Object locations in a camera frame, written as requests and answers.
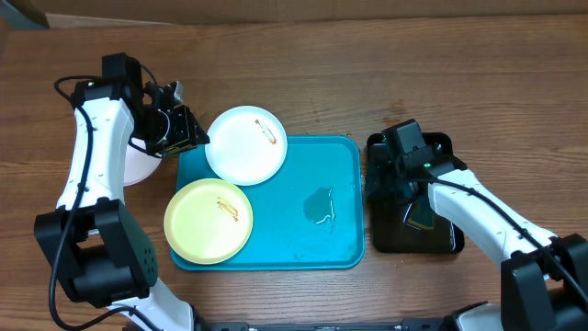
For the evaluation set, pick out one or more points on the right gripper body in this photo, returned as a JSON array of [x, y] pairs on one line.
[[396, 188]]

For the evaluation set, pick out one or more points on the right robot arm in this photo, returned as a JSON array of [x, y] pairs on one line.
[[543, 276]]

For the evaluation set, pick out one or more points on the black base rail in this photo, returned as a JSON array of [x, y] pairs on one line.
[[321, 326]]

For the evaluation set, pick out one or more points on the black water tray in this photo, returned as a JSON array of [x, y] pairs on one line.
[[391, 235]]

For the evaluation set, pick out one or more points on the teal plastic tray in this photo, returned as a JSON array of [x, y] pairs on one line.
[[309, 215]]

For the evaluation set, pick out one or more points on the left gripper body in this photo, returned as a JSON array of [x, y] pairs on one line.
[[168, 136]]

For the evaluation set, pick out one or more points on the white plate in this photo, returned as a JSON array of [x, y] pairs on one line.
[[248, 145], [138, 165]]

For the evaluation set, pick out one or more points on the green yellow sponge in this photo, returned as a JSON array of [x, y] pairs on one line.
[[419, 215]]

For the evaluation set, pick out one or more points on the yellow plate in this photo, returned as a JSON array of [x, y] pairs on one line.
[[208, 221]]

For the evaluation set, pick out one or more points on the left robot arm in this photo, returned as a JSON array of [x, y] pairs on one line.
[[98, 252]]

